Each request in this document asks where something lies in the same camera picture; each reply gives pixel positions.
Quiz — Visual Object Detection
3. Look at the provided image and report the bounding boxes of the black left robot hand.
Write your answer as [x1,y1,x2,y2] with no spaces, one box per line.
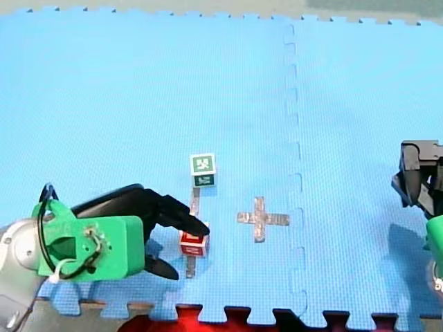
[71,183,210,281]

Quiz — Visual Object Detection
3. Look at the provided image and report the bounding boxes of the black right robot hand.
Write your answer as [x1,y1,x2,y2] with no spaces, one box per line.
[391,140,443,219]

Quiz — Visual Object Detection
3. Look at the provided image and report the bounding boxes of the red cube white marks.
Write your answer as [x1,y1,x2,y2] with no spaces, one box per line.
[179,221,210,258]

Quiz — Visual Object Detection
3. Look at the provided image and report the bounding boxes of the green cube white marks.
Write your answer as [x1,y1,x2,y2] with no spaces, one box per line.
[189,152,218,189]

